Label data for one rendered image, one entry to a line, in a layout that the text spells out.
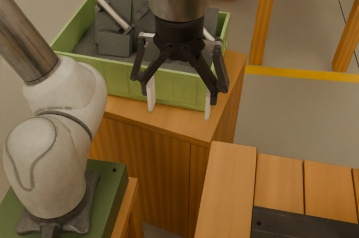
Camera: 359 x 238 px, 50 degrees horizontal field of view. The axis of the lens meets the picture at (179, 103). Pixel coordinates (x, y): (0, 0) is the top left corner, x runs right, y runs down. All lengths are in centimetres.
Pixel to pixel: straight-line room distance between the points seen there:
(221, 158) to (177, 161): 36
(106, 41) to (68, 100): 66
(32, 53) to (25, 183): 29
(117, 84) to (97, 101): 45
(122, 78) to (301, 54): 190
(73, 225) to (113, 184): 15
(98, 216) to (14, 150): 30
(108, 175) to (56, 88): 29
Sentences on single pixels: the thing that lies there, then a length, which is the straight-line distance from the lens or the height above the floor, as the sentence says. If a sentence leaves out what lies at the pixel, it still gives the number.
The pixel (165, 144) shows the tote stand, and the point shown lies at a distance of 144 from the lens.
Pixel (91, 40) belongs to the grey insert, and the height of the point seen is 85.
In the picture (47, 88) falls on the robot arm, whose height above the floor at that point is 121.
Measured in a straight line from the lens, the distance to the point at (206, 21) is 152.
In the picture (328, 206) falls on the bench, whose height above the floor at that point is 88.
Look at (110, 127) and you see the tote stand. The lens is 151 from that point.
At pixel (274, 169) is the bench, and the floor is 88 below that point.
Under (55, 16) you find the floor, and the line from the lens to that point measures 351.
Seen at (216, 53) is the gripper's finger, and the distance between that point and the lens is 61.
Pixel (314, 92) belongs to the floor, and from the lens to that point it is 278.
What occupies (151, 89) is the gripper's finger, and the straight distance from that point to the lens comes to 70.
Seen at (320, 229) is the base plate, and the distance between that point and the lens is 110.
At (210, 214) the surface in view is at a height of 90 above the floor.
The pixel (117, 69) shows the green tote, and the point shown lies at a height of 93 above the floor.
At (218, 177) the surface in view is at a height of 90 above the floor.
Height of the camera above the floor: 183
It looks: 46 degrees down
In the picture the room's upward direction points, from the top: straight up
